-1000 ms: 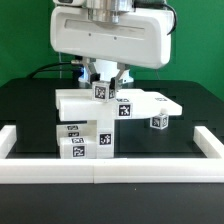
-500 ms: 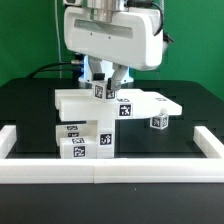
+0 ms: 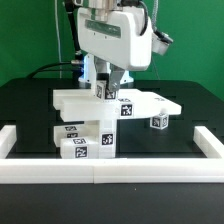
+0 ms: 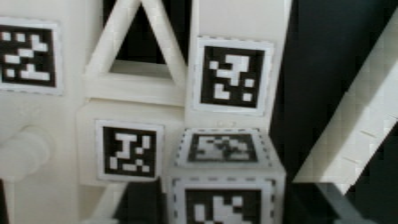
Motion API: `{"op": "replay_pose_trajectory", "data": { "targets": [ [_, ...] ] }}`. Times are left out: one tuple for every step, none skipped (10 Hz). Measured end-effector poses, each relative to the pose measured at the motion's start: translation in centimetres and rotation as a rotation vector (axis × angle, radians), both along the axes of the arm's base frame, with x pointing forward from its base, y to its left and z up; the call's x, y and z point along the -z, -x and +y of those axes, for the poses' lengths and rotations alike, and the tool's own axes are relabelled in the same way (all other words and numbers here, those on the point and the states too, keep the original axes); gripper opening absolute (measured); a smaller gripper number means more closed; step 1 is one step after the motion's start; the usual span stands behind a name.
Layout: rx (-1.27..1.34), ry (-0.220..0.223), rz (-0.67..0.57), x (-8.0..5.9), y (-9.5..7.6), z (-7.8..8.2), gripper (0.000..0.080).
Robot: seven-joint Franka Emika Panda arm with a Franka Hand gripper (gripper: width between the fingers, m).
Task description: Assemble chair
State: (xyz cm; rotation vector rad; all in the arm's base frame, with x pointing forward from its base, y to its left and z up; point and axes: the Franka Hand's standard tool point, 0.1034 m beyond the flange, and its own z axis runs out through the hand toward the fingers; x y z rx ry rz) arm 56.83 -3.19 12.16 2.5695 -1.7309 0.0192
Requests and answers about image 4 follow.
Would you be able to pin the white chair back frame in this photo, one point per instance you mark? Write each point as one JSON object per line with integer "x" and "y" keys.
{"x": 124, "y": 69}

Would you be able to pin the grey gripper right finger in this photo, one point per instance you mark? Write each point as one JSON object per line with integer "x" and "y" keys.
{"x": 319, "y": 206}

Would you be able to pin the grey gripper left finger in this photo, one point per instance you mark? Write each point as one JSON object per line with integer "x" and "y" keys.
{"x": 132, "y": 204}

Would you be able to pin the white chair leg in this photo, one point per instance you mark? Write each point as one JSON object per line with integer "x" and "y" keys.
{"x": 225, "y": 178}

